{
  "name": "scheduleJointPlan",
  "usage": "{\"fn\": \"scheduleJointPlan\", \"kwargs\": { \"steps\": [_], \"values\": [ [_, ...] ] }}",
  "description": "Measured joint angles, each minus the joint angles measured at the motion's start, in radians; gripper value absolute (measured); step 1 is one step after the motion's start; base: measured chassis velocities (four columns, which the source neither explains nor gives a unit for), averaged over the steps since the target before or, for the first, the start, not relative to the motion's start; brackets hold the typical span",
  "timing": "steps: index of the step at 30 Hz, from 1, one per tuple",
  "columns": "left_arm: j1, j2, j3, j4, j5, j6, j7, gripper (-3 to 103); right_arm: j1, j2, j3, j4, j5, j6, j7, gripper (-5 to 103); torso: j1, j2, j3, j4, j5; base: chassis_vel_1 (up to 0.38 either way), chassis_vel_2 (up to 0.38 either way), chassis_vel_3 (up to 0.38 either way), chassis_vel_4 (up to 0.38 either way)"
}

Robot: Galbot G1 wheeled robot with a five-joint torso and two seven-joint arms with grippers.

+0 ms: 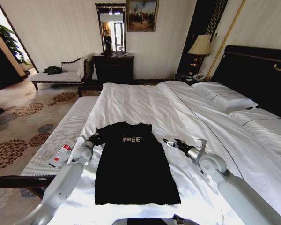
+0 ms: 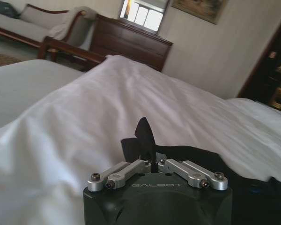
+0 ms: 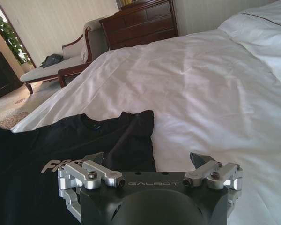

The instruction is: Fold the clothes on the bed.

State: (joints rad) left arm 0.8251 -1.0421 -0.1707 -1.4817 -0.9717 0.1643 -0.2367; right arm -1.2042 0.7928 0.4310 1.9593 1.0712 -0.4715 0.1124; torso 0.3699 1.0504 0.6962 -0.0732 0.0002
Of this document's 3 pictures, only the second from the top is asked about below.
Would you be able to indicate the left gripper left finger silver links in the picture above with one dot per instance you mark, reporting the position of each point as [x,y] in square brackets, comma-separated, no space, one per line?
[121,172]

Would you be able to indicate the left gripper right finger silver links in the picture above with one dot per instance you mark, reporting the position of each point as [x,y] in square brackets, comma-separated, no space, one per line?
[189,172]

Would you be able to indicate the black garment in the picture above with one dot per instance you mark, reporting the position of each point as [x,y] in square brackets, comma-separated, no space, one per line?
[145,136]

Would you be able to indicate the white bed sheet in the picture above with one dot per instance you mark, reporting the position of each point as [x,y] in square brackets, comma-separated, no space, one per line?
[23,89]

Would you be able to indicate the white duvet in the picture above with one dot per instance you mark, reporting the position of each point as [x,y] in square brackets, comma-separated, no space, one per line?
[121,98]

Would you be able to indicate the dark wooden dresser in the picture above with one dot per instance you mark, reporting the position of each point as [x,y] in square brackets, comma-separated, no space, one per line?
[131,44]

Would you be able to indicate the dark wooden bench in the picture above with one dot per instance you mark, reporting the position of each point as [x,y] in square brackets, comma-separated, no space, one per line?
[68,51]

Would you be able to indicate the white throw blanket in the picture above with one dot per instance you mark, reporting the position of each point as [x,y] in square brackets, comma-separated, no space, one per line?
[65,23]

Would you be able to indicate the woven brown rug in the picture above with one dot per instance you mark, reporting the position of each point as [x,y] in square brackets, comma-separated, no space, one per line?
[2,59]

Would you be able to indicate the dark bag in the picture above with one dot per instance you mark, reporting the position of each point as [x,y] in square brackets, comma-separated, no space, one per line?
[3,9]

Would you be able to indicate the dark wooden door frame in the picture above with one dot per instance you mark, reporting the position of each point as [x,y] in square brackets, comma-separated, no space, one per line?
[264,58]

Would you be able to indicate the mirror with frame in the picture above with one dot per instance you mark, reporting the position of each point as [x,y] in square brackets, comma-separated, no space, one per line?
[142,14]

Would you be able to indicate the framed wall painting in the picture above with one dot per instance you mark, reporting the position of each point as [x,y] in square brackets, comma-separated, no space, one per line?
[199,8]

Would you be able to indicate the grey sofa with wooden frame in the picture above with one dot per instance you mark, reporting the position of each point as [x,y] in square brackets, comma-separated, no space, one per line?
[30,25]

